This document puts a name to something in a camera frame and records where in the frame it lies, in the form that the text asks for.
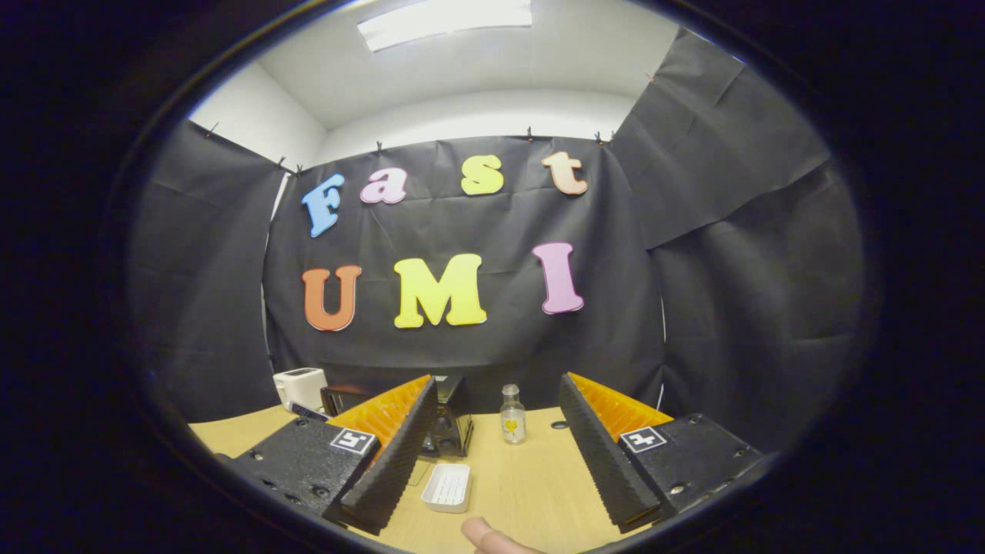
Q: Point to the black electric oven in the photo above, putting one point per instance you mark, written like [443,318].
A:
[452,427]

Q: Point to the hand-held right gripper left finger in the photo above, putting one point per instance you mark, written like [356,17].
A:
[392,469]

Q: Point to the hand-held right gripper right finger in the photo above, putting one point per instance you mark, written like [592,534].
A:
[600,462]

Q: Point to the white plastic tray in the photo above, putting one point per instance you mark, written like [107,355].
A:
[446,488]

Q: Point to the white toaster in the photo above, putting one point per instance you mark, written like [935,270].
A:
[300,388]

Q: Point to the clear glass bottle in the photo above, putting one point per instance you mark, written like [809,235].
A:
[513,419]

